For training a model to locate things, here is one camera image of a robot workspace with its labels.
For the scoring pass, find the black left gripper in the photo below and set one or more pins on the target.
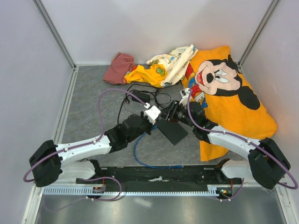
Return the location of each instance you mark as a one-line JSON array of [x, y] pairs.
[[150, 124]]

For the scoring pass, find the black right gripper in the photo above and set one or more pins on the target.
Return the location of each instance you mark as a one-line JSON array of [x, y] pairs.
[[168, 112]]

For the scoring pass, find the black network switch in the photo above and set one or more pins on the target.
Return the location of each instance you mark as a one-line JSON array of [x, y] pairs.
[[174, 132]]

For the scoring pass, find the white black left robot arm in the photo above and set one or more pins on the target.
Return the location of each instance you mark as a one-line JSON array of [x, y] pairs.
[[52, 161]]

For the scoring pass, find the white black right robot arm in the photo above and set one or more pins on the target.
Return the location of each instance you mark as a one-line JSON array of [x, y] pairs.
[[263, 160]]

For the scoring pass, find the black power adapter brick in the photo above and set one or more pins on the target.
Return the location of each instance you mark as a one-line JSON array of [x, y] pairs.
[[142, 96]]

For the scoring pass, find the yellow dinosaur garment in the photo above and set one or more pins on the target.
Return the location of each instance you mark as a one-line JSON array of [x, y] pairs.
[[149, 75]]

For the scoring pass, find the cream dinosaur print cloth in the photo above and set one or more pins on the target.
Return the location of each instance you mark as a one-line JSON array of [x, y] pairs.
[[168, 69]]

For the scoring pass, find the orange Mickey Mouse pillow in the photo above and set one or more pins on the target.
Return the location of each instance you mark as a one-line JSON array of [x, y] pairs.
[[226, 96]]

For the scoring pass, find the maroon red cloth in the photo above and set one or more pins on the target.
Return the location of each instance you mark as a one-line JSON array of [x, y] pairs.
[[120, 65]]

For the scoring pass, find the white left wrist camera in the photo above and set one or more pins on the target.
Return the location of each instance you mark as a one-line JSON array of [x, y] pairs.
[[152, 112]]

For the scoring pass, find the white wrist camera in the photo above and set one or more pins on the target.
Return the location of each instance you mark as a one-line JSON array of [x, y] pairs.
[[186, 96], [152, 112]]

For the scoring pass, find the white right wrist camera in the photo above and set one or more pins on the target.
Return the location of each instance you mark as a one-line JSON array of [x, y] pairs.
[[186, 96]]

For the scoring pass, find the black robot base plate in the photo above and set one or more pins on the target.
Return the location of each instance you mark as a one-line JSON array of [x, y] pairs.
[[187, 177]]

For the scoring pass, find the grey slotted cable duct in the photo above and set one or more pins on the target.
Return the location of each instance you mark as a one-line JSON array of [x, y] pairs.
[[108, 191]]

